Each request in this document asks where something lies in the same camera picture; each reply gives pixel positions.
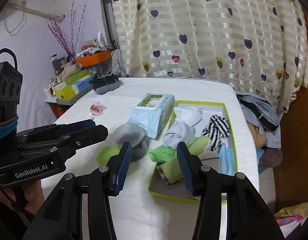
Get white blue-striped sock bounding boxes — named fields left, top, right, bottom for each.
left=198, top=151, right=220, bottom=172

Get green cloth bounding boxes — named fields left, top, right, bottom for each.
left=148, top=136, right=210, bottom=163

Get light blue baby sock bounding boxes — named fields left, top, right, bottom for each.
left=162, top=121, right=196, bottom=150

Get red printed plastic bag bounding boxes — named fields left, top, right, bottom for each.
left=90, top=102, right=107, bottom=117

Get white baby sock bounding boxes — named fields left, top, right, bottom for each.
left=173, top=106, right=203, bottom=127

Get left hand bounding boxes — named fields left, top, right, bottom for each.
left=0, top=180, right=44, bottom=215

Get green jar lid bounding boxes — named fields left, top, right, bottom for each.
left=97, top=145, right=120, bottom=166

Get blue face mask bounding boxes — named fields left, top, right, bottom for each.
left=218, top=144, right=236, bottom=176

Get clear jar dark contents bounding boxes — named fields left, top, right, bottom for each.
left=111, top=123, right=149, bottom=161

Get striped tray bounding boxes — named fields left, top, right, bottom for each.
left=56, top=85, right=93, bottom=106

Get wet wipes pack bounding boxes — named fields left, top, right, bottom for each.
left=127, top=93, right=174, bottom=139

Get lime green box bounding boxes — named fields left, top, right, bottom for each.
left=54, top=85, right=75, bottom=100

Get grey clothes pile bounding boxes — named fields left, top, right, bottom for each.
left=235, top=91, right=281, bottom=148

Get grey black VR headset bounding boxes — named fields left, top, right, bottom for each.
left=89, top=75, right=121, bottom=95

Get blue tissue pack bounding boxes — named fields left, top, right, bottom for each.
left=71, top=76, right=92, bottom=95

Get wooden wardrobe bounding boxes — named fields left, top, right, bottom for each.
left=274, top=12, right=308, bottom=211

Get orange tray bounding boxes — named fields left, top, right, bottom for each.
left=76, top=50, right=111, bottom=67

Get pink branch decoration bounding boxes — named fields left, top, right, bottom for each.
left=47, top=2, right=86, bottom=58

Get heart pattern curtain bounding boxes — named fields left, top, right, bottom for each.
left=112, top=0, right=308, bottom=113

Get black camera box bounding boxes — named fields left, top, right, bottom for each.
left=0, top=48, right=23, bottom=124

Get window frame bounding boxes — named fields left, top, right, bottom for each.
left=100, top=0, right=118, bottom=44

